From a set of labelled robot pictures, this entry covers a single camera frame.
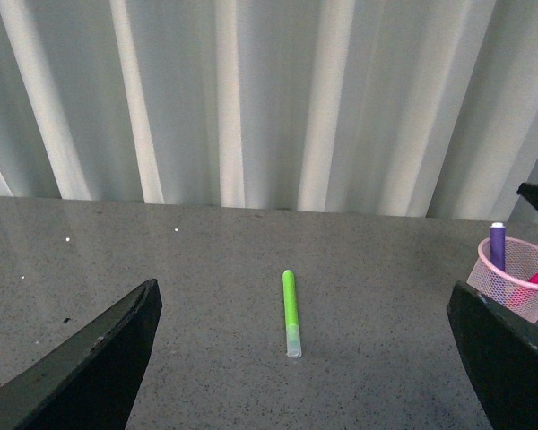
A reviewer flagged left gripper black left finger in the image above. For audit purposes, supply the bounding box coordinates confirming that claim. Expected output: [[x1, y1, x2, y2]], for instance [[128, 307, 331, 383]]
[[0, 279, 162, 429]]

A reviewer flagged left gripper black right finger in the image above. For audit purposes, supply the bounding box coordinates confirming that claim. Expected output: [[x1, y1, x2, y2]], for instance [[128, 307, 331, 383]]
[[447, 281, 538, 429]]

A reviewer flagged purple pen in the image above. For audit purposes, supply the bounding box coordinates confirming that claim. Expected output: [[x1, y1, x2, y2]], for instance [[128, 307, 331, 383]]
[[489, 221, 508, 305]]

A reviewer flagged pink mesh cup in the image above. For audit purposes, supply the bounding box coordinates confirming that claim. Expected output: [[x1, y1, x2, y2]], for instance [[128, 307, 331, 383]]
[[467, 237, 538, 323]]

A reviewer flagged white curtain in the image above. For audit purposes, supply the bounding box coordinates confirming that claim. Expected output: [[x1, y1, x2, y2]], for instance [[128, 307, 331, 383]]
[[0, 1, 538, 220]]

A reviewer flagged green pen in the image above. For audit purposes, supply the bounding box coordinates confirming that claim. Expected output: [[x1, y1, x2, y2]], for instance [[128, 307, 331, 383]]
[[282, 270, 302, 359]]

